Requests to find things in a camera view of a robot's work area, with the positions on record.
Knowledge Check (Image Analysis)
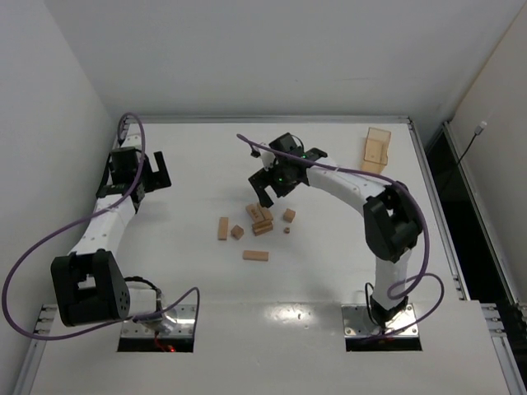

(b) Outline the printed light wood block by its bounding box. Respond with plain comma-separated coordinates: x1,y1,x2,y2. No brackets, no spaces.
245,204,265,223

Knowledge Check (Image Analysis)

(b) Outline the dark striped wood block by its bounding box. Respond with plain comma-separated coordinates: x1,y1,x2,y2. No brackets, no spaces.
252,220,273,236

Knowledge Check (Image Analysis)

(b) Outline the clear amber plastic box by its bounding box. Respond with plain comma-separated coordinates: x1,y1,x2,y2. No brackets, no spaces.
361,127,391,174

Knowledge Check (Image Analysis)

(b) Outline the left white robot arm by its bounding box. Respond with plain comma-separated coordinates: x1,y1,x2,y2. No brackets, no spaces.
50,146,171,327

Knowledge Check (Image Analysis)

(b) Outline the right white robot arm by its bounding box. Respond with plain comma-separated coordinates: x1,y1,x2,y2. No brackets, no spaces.
249,132,423,328

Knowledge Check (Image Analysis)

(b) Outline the right small wood block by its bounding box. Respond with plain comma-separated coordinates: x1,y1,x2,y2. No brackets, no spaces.
282,208,296,223

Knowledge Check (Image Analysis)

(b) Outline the tilted small wood block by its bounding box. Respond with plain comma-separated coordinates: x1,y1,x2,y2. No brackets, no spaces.
231,225,245,240

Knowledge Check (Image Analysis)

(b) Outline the lower flat wood block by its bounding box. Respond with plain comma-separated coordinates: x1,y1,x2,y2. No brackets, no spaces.
242,250,269,262

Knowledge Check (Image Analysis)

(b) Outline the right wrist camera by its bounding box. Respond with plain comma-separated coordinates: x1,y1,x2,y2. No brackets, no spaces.
250,150,276,171

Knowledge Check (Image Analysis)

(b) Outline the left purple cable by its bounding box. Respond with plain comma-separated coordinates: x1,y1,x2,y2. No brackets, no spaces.
2,111,201,341

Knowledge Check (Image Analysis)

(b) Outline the purple cable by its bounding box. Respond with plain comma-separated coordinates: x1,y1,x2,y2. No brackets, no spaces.
2,111,201,341
236,132,445,342

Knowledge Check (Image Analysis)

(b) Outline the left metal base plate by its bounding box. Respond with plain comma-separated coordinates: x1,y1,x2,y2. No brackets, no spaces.
120,304,197,339

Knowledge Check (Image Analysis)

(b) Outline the metal base plate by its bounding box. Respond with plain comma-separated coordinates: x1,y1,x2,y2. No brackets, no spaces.
341,304,419,340
120,304,197,339

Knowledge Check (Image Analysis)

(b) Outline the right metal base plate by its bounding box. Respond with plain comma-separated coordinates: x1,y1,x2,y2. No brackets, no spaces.
341,304,419,340

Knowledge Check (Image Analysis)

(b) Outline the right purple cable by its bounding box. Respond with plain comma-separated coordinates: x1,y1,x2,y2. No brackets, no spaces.
236,132,445,342

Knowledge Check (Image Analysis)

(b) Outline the grey wall cable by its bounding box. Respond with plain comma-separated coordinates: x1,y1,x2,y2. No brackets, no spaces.
455,120,488,165

